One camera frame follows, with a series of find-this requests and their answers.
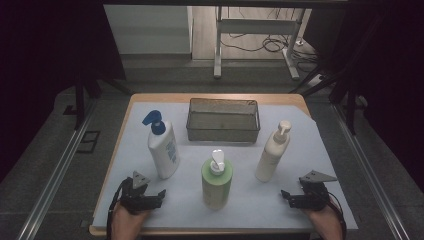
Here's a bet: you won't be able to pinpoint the white table sheet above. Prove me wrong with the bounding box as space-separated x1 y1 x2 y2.
92 101 359 231

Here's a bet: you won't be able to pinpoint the dark curtain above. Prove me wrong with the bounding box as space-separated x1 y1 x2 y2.
303 0 424 194
0 0 127 189

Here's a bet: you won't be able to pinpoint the white metal desk frame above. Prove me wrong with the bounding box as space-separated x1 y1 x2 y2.
213 6 301 81

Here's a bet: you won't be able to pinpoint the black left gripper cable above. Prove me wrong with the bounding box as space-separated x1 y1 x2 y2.
106 177 133 240

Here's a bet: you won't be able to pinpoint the aluminium floor rail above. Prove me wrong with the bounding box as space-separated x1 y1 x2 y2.
332 103 403 240
16 99 98 240

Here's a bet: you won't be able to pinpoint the white cabinet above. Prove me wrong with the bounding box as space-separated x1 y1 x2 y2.
103 4 194 55

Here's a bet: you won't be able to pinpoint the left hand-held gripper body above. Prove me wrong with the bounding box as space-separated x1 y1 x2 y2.
119 170 153 215

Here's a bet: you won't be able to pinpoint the black stand legs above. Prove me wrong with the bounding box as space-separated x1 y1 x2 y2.
74 71 133 131
289 64 359 136

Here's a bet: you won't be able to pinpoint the grey metal mesh basket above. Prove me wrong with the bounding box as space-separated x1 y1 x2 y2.
185 97 261 144

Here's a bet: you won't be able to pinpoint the cream pump bottle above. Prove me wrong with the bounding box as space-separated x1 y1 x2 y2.
255 120 293 183

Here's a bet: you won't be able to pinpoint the white bottle with blue pump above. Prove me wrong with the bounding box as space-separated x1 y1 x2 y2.
142 109 181 180

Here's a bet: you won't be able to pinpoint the black floor cables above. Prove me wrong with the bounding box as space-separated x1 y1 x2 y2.
219 8 319 73

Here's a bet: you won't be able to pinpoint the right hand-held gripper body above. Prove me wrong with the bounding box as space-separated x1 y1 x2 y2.
298 169 338 212

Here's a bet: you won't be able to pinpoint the person's right hand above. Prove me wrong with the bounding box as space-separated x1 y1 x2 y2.
304 199 344 240

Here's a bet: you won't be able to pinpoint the green bottle with white pump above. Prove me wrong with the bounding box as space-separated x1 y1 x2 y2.
201 149 234 211

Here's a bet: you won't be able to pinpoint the person's left hand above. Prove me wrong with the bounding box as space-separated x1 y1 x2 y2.
110 201 149 240

